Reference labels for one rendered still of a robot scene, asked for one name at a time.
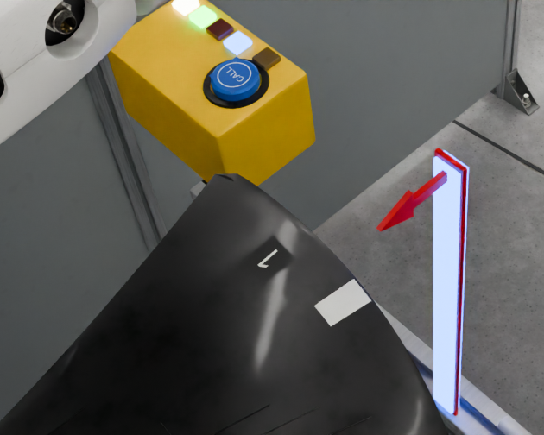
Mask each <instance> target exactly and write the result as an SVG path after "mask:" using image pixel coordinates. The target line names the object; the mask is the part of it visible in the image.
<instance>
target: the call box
mask: <svg viewBox="0 0 544 435"><path fill-rule="evenodd" d="M173 1H175V0H171V1H170V2H168V3H166V4H165V5H163V6H162V7H160V8H159V9H158V10H156V11H155V12H153V13H152V14H150V15H149V16H147V17H145V18H144V19H142V20H141V21H140V22H138V23H137V24H135V25H133V26H132V27H131V28H130V29H129V30H128V32H127V33H126V34H125V35H124V36H123V38H122V39H121V40H120V41H119V42H118V43H117V45H116V46H115V47H114V48H113V49H112V50H111V51H110V52H109V53H108V54H107V55H108V58H109V61H110V63H111V68H112V71H113V73H114V76H115V79H116V82H117V86H118V89H119V91H120V94H121V97H122V100H123V104H124V107H125V109H126V112H127V113H128V114H129V115H130V116H131V117H133V118H134V119H135V120H136V121H137V122H139V123H140V124H141V125H142V126H143V127H144V128H145V129H146V130H147V131H148V132H149V133H150V134H152V135H153V136H154V137H155V138H156V139H158V140H159V141H160V142H161V143H162V144H163V145H165V146H166V147H167V148H168V149H169V150H170V151H172V152H173V153H174V154H175V155H176V156H178V157H179V158H180V159H181V160H182V161H183V162H185V163H186V164H187V165H188V166H189V167H190V168H191V169H192V170H193V171H194V172H195V173H197V174H198V175H199V176H200V177H201V178H202V179H203V180H205V181H206V182H207V183H208V182H209V180H210V179H211V178H212V176H213V175H214V174H223V173H237V174H239V175H241V176H243V177H244V178H245V179H247V180H249V181H250V182H252V183H253V184H254V185H256V186H259V185H260V184H261V183H263V182H264V181H265V180H266V179H267V178H269V177H270V176H271V175H273V174H274V173H275V172H277V171H278V170H279V169H281V168H282V167H284V166H285V165H286V164H288V163H289V162H290V161H291V160H292V159H294V158H295V157H296V156H298V155H299V154H301V153H302V152H303V151H305V150H306V149H307V148H309V147H310V146H311V145H313V144H314V142H315V133H314V126H313V113H312V107H311V100H310V94H309V87H308V80H307V75H306V73H305V72H304V71H303V70H302V69H300V68H299V67H298V66H297V65H295V64H294V63H293V62H291V61H290V60H288V59H287V58H285V57H284V56H283V55H281V54H280V53H278V52H277V51H275V50H274V49H273V48H272V47H271V46H269V45H268V44H266V43H265V42H264V41H262V40H261V39H259V38H258V37H256V36H255V35H253V34H252V33H251V32H250V31H249V30H247V29H246V28H244V27H243V26H242V25H240V24H239V23H238V22H236V21H234V20H233V19H232V18H230V17H229V16H228V15H226V14H225V13H224V12H223V11H221V10H220V9H218V8H217V7H215V6H214V5H213V4H211V3H210V2H208V1H207V0H198V1H199V7H198V8H200V7H201V6H203V5H205V6H206V7H207V8H208V9H210V10H211V11H212V12H214V13H215V14H216V17H217V18H216V19H215V20H214V21H212V22H210V23H209V24H208V25H206V26H205V27H203V28H200V27H199V26H198V25H196V24H195V23H194V22H192V21H191V20H190V19H189V15H190V14H191V13H193V12H194V11H195V10H197V9H198V8H196V9H194V10H193V11H191V12H190V13H188V14H187V15H185V16H184V15H182V14H181V13H180V12H179V11H178V10H177V9H175V8H174V7H173V5H172V2H173ZM219 18H222V19H224V20H225V21H226V22H228V23H229V24H230V25H231V26H232V27H233V28H234V32H233V33H231V34H230V35H228V36H226V37H225V38H224V39H223V40H221V41H217V40H216V39H215V38H213V37H212V36H211V35H209V34H208V33H207V32H206V28H207V27H208V26H210V25H211V24H212V23H214V22H216V21H217V20H218V19H219ZM237 31H240V32H241V33H242V34H244V35H245V36H247V37H248V38H249V39H251V41H252V45H251V46H249V47H248V48H246V49H245V50H243V52H241V53H240V54H234V53H233V52H232V51H231V50H230V49H228V48H227V47H225V45H224V40H226V39H227V38H229V37H230V36H232V35H233V34H235V33H236V32H237ZM266 47H269V48H270V49H271V50H273V51H274V52H275V53H277V54H278V55H280V56H281V61H280V62H279V63H277V64H276V65H275V66H273V67H271V68H270V69H269V70H268V71H265V70H263V69H262V68H261V67H260V66H259V65H257V64H256V63H255V62H253V61H252V57H253V56H254V55H256V54H258V53H259V52H261V51H262V50H263V49H264V48H266ZM236 56H237V57H238V58H239V59H240V60H247V61H249V62H251V63H252V64H254V65H255V66H256V68H257V70H258V72H259V73H260V74H259V77H260V85H259V87H258V89H257V91H256V92H255V93H254V94H253V95H251V96H250V97H248V98H246V99H243V100H239V101H226V100H223V99H221V98H219V97H217V96H216V95H215V93H214V92H213V89H212V84H211V77H210V76H209V75H210V74H212V72H213V71H214V69H215V68H216V67H217V66H219V65H220V64H222V63H224V62H226V61H228V60H232V59H234V58H235V57H236Z"/></svg>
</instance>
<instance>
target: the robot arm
mask: <svg viewBox="0 0 544 435"><path fill-rule="evenodd" d="M166 1H168V0H0V144H1V143H3V142H4V141H6V140H7V139H8V138H10V137H11V136H12V135H14V134H15V133H16V132H17V131H18V130H19V129H21V128H22V127H24V126H25V125H26V124H27V123H29V122H30V121H31V120H33V119H34V118H35V117H37V116H38V115H39V114H41V113H42V112H43V111H44V110H45V109H46V108H47V107H49V106H50V105H51V104H52V103H54V102H55V101H56V100H57V99H58V98H60V97H61V96H62V95H63V94H65V93H66V92H67V91H68V90H70V89H71V88H72V87H73V86H74V85H75V84H76V83H77V82H79V81H80V80H81V79H82V78H83V77H84V76H85V75H86V74H87V73H89V72H90V71H91V70H92V69H93V67H95V66H96V65H97V64H98V63H99V61H101V60H102V59H103V58H104V57H105V56H106V55H107V54H108V53H109V52H110V51H111V50H112V49H113V48H114V47H115V46H116V45H117V43H118V42H119V41H120V40H121V39H122V38H123V36H124V35H125V34H126V33H127V32H128V30H129V29H130V28H131V27H132V26H133V24H134V23H135V22H136V16H143V15H147V14H148V13H149V12H151V11H152V10H154V9H156V8H157V7H159V6H160V5H162V4H163V3H165V2H166Z"/></svg>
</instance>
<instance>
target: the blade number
mask: <svg viewBox="0 0 544 435"><path fill-rule="evenodd" d="M294 259H295V257H294V256H293V255H292V254H291V253H290V252H289V251H288V250H287V249H286V248H285V247H284V246H283V245H281V244H280V243H279V242H278V241H277V240H276V239H275V238H274V237H273V236H271V237H270V238H269V239H268V240H267V241H265V242H264V243H263V244H262V245H261V246H260V247H259V248H257V249H256V250H255V251H254V252H253V253H252V254H251V255H249V256H248V257H247V258H246V259H245V260H244V261H243V262H241V263H242V264H243V265H244V266H245V267H246V268H247V269H248V270H249V271H250V272H251V273H252V274H253V275H254V276H255V277H256V278H257V279H258V280H259V281H260V282H261V283H262V284H264V283H265V282H267V281H268V280H269V279H271V278H272V277H273V276H274V275H276V274H277V273H278V272H280V271H281V270H282V269H283V268H285V267H286V266H287V265H288V264H289V263H290V262H291V261H293V260H294Z"/></svg>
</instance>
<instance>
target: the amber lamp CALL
mask: <svg viewBox="0 0 544 435"><path fill-rule="evenodd" d="M252 61H253V62H255V63H256V64H257V65H259V66H260V67H261V68H262V69H263V70H265V71H268V70H269V69H270V68H271V67H273V66H275V65H276V64H277V63H279V62H280V61H281V56H280V55H278V54H277V53H275V52H274V51H273V50H271V49H270V48H269V47H266V48H264V49H263V50H262V51H261V52H259V53H258V54H256V55H254V56H253V57H252Z"/></svg>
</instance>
